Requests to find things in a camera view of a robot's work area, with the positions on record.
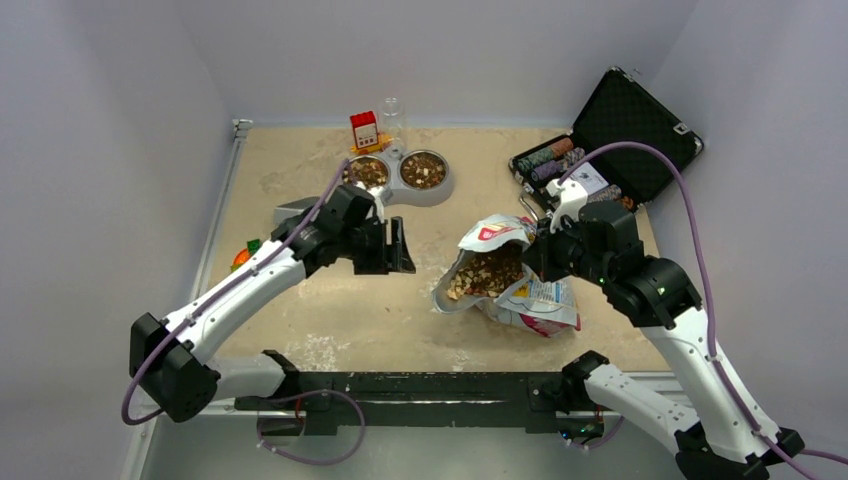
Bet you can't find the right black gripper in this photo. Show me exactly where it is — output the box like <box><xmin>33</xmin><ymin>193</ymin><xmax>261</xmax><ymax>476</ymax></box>
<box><xmin>522</xmin><ymin>211</ymin><xmax>613</xmax><ymax>286</ymax></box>

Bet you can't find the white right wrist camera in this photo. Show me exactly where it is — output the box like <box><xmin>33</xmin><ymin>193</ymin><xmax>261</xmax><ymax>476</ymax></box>
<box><xmin>545</xmin><ymin>179</ymin><xmax>588</xmax><ymax>234</ymax></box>

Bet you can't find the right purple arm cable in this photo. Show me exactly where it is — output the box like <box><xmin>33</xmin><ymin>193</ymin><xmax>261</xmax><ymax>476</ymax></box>
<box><xmin>556</xmin><ymin>140</ymin><xmax>848</xmax><ymax>480</ymax></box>

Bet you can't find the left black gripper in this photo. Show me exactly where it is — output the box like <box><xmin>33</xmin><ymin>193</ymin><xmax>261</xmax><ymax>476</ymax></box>
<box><xmin>338</xmin><ymin>214</ymin><xmax>413</xmax><ymax>273</ymax></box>

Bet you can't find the pet food bag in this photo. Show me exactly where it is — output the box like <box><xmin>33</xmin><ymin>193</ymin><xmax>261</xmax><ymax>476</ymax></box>
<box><xmin>431</xmin><ymin>214</ymin><xmax>582</xmax><ymax>338</ymax></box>

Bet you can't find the red toy block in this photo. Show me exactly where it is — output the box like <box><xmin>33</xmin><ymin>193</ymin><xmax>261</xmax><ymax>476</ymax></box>
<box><xmin>349</xmin><ymin>110</ymin><xmax>384</xmax><ymax>155</ymax></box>

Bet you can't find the silver metal scoop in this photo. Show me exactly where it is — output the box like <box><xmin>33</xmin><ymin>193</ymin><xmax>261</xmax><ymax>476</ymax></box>
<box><xmin>272</xmin><ymin>196</ymin><xmax>325</xmax><ymax>231</ymax></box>

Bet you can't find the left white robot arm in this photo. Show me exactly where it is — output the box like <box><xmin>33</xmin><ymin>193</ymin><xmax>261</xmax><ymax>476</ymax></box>
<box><xmin>129</xmin><ymin>184</ymin><xmax>416</xmax><ymax>423</ymax></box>

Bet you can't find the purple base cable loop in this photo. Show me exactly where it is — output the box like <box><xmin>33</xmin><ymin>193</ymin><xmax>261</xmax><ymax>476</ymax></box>
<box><xmin>256</xmin><ymin>389</ymin><xmax>368</xmax><ymax>467</ymax></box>

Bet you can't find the black poker chip case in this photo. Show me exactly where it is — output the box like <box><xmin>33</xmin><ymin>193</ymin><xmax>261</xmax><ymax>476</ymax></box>
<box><xmin>508</xmin><ymin>67</ymin><xmax>704</xmax><ymax>214</ymax></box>

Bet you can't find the clear water bottle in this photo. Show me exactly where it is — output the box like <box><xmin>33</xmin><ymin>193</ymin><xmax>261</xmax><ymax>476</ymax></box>
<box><xmin>378</xmin><ymin>97</ymin><xmax>407</xmax><ymax>158</ymax></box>

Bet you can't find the grey double pet bowl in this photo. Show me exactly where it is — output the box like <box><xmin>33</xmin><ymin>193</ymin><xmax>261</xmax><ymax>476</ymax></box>
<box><xmin>342</xmin><ymin>149</ymin><xmax>454</xmax><ymax>207</ymax></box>

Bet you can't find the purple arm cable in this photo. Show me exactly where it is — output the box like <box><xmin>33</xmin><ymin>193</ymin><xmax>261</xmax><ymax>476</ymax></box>
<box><xmin>121</xmin><ymin>158</ymin><xmax>351</xmax><ymax>427</ymax></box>
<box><xmin>556</xmin><ymin>140</ymin><xmax>848</xmax><ymax>480</ymax></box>

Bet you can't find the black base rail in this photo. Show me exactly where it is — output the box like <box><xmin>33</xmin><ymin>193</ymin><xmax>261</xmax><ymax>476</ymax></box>
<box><xmin>234</xmin><ymin>372</ymin><xmax>616</xmax><ymax>443</ymax></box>

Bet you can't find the pet food kibble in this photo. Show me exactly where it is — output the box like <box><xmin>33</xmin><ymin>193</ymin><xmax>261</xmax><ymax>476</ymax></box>
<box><xmin>446</xmin><ymin>243</ymin><xmax>525</xmax><ymax>300</ymax></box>

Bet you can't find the orange toy arch with blocks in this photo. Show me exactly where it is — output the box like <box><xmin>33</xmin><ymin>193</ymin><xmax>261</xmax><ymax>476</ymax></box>
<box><xmin>230</xmin><ymin>239</ymin><xmax>262</xmax><ymax>272</ymax></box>

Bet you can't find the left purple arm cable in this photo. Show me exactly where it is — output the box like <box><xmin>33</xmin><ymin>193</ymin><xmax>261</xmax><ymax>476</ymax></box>
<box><xmin>121</xmin><ymin>158</ymin><xmax>351</xmax><ymax>427</ymax></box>

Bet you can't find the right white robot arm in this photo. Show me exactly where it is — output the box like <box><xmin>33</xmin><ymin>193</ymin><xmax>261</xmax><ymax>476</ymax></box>
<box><xmin>522</xmin><ymin>201</ymin><xmax>805</xmax><ymax>479</ymax></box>

